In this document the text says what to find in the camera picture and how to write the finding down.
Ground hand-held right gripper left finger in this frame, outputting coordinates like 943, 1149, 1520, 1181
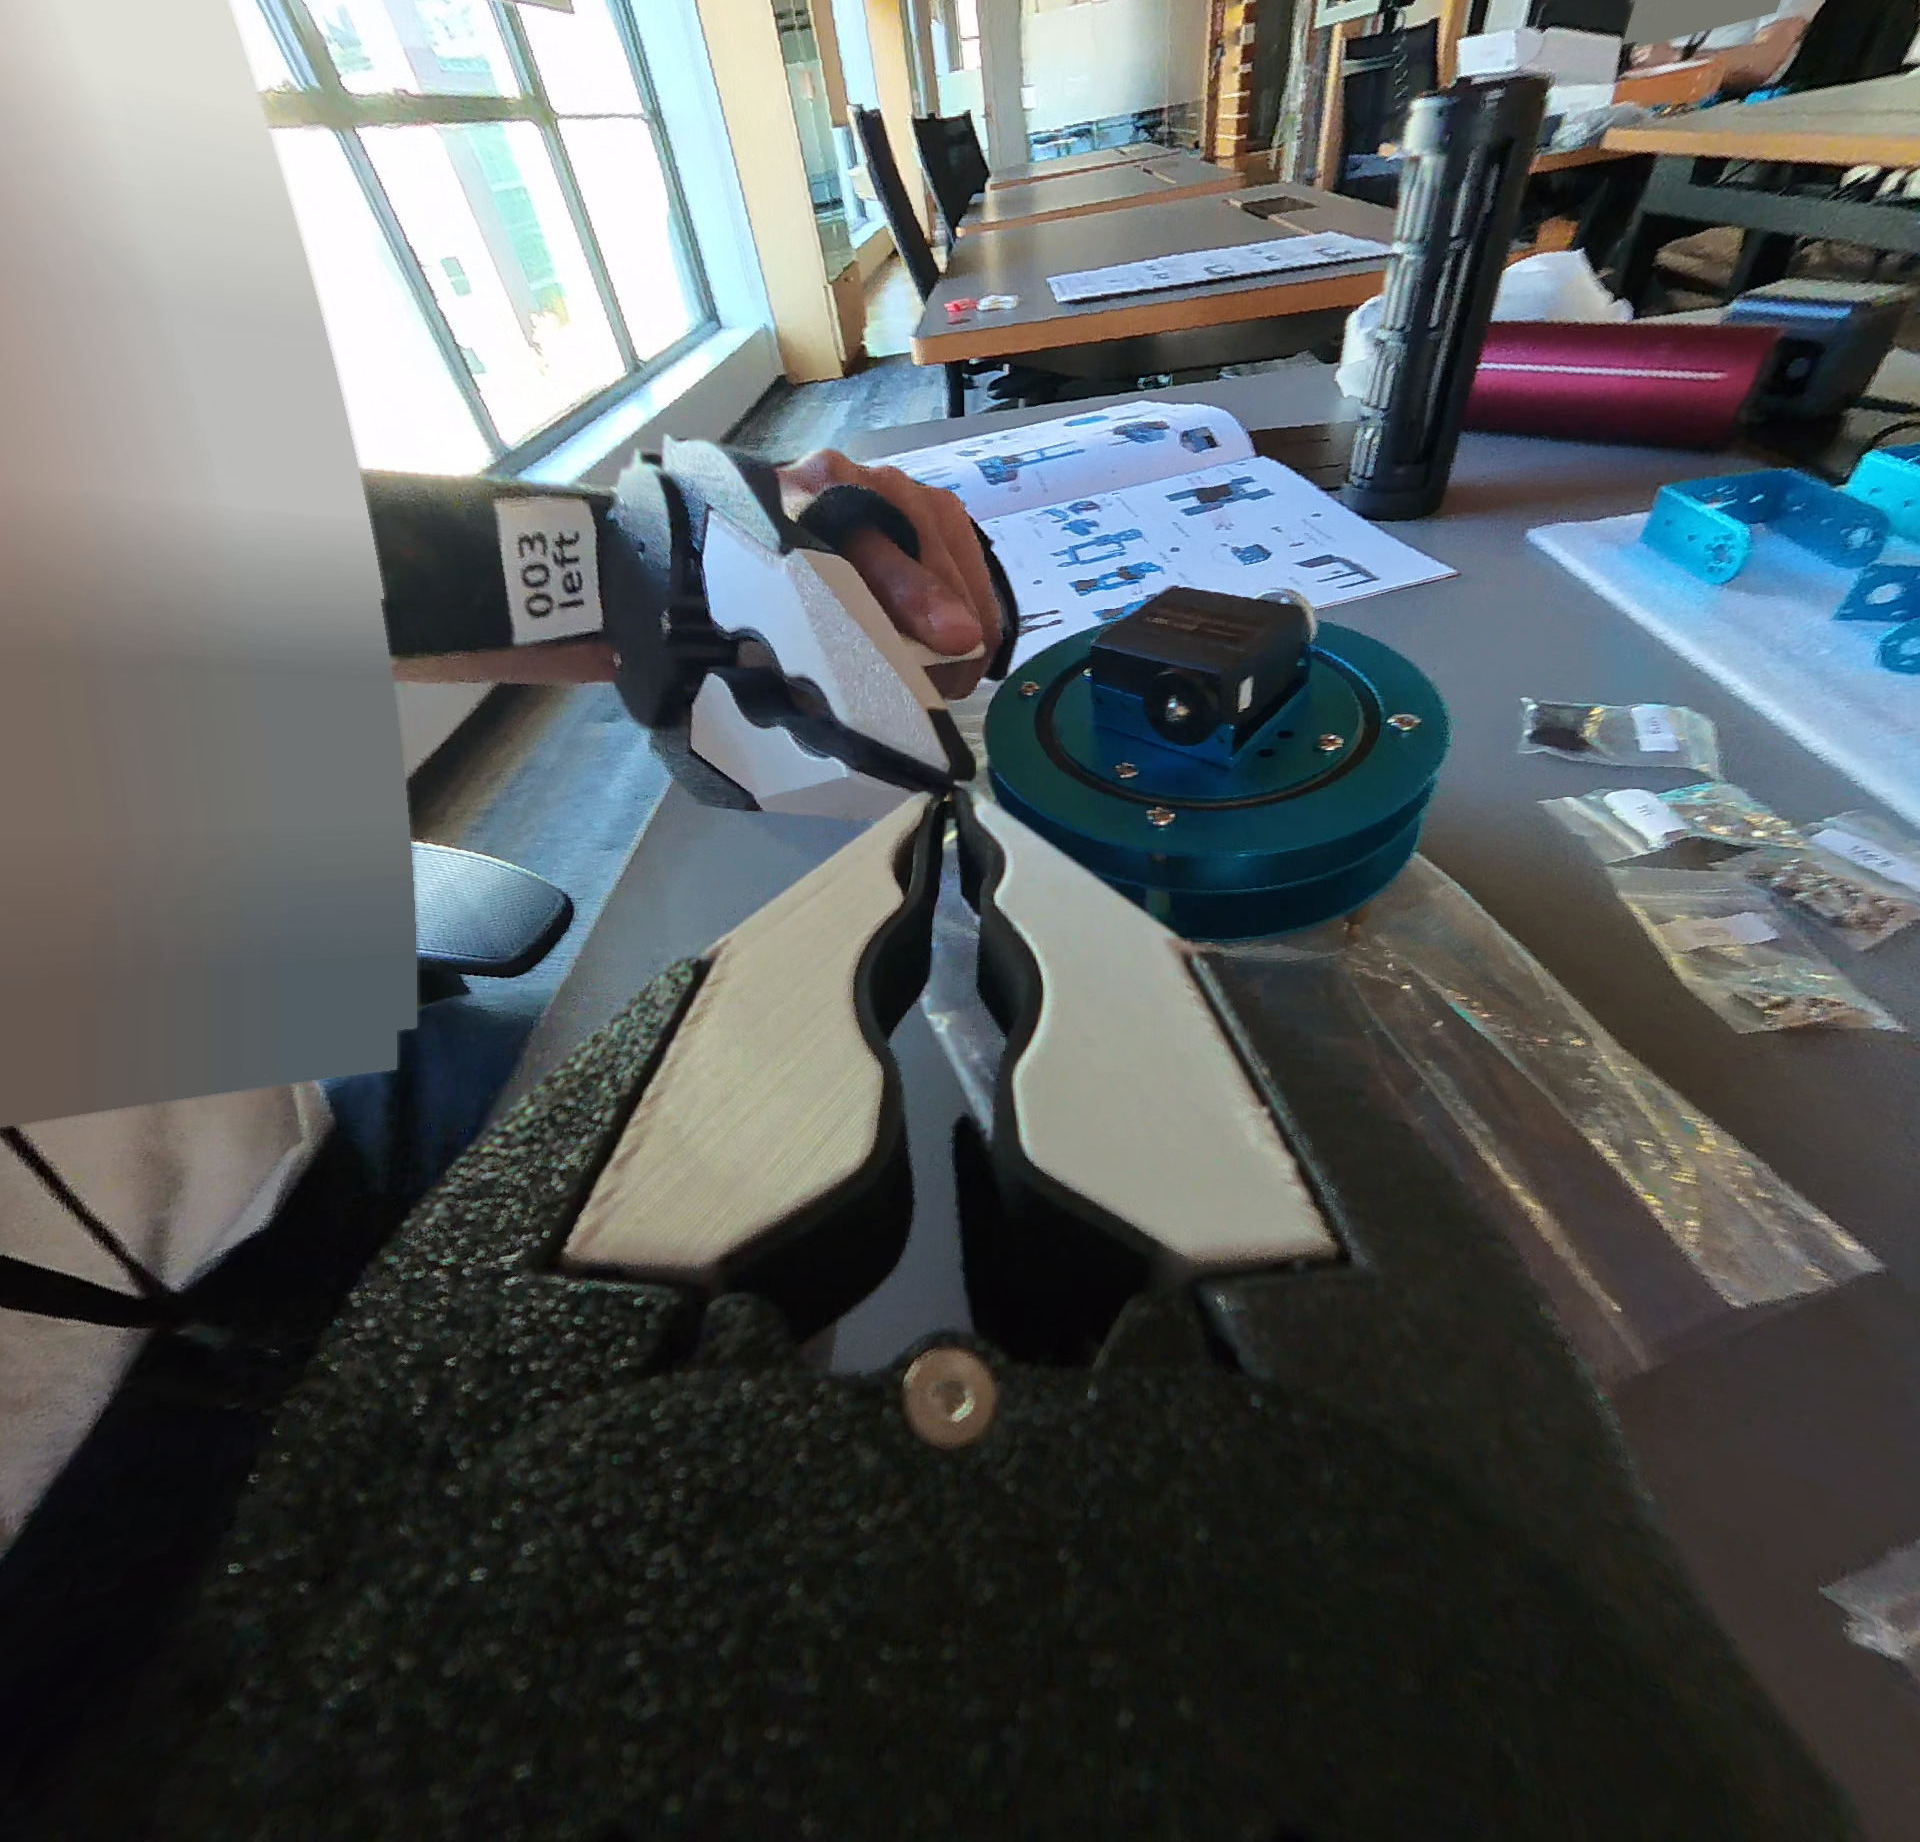
561, 789, 951, 1344

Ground wooden desk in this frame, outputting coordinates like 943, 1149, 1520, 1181
1599, 71, 1920, 298

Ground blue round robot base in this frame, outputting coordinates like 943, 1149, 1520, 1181
981, 618, 1454, 944

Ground white foam tray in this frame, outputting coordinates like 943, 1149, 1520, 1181
1527, 479, 1920, 825

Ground black tumbler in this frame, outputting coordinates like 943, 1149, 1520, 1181
1334, 71, 1555, 524

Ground person's blue jeans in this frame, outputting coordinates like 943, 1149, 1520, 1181
320, 996, 551, 1201

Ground white box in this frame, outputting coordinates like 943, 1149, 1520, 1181
1458, 27, 1629, 87

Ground small bag of screws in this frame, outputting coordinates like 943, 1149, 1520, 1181
1819, 1543, 1920, 1662
1617, 869, 1916, 1038
1545, 785, 1920, 951

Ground person's left hand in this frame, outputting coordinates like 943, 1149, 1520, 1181
776, 442, 1013, 664

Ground white plastic bag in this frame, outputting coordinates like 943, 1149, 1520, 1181
1346, 251, 1629, 375

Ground wood-edged neighbouring desk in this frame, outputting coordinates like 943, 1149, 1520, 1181
910, 182, 1404, 375

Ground black box device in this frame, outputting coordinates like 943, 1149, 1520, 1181
1725, 284, 1920, 418

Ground large clear plastic bag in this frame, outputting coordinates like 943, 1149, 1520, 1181
923, 863, 1883, 1389

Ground printed paper sheet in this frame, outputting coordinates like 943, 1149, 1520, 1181
1047, 229, 1391, 306

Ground printed instruction manual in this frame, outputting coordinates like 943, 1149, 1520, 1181
864, 402, 1458, 650

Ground black mesh chair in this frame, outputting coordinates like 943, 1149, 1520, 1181
1784, 0, 1920, 90

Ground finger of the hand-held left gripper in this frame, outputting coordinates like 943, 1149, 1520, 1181
651, 668, 951, 821
701, 511, 999, 789

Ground blue metal bracket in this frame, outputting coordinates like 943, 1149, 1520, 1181
1840, 448, 1920, 538
1836, 564, 1920, 674
1640, 466, 1894, 588

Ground maroon cylinder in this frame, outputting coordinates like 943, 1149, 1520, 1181
1462, 319, 1792, 458

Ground black office chair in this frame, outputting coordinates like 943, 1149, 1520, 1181
410, 838, 575, 1009

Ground black servo motor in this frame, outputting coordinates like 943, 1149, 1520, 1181
1085, 588, 1323, 758

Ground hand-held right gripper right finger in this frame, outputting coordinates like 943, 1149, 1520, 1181
943, 789, 1346, 1360

